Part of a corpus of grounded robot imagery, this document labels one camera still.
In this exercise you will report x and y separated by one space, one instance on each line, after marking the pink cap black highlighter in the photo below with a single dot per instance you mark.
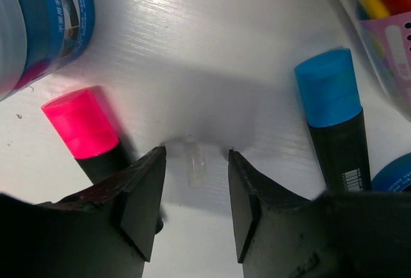
86 124

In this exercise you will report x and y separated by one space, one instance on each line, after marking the blue-lidded round jar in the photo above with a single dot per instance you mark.
41 36
394 177

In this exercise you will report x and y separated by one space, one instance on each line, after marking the right blue-lidded round jar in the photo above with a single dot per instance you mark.
394 177

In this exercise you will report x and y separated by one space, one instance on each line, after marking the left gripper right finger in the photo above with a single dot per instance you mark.
281 234

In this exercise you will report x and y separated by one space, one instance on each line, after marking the left blue-lidded round jar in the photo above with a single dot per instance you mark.
41 36

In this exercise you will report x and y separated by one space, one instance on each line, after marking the blue cap black highlighter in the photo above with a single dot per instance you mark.
334 114

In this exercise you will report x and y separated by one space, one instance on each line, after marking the clear case of coloured pens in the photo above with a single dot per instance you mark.
384 29

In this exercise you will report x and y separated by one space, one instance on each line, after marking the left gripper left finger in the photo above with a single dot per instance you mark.
106 230

